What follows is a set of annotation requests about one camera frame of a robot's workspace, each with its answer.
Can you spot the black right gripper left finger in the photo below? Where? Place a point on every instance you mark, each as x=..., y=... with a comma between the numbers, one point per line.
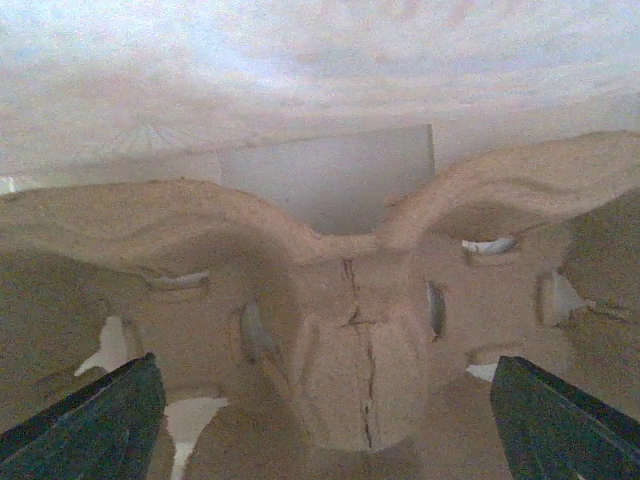
x=105, y=430

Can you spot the printed white paper bag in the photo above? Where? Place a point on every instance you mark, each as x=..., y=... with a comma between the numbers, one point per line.
x=325, y=108

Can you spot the separated brown cup carrier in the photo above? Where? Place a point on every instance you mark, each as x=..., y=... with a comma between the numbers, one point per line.
x=287, y=354

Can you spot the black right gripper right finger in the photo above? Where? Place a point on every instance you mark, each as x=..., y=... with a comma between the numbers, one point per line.
x=551, y=429

